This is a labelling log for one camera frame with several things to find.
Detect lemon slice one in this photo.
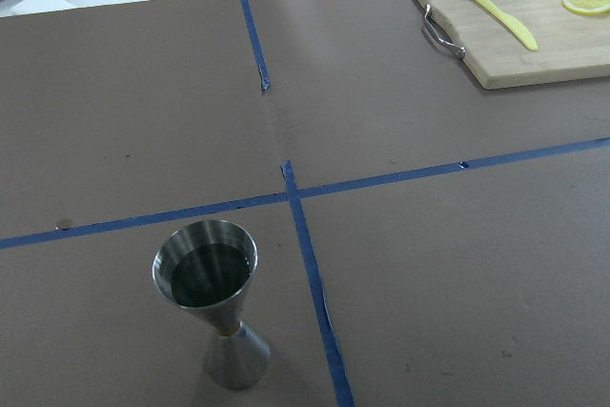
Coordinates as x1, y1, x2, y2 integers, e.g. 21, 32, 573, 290
562, 0, 610, 15

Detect steel double jigger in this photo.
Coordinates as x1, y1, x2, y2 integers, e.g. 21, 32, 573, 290
152, 219, 271, 390

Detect bamboo cutting board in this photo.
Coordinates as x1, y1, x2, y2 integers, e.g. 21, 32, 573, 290
417, 0, 609, 90

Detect yellow plastic knife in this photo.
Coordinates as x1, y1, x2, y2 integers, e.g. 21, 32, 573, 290
473, 0, 539, 51

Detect blue tape grid lines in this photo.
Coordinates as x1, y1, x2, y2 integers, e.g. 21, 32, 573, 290
1, 0, 609, 406

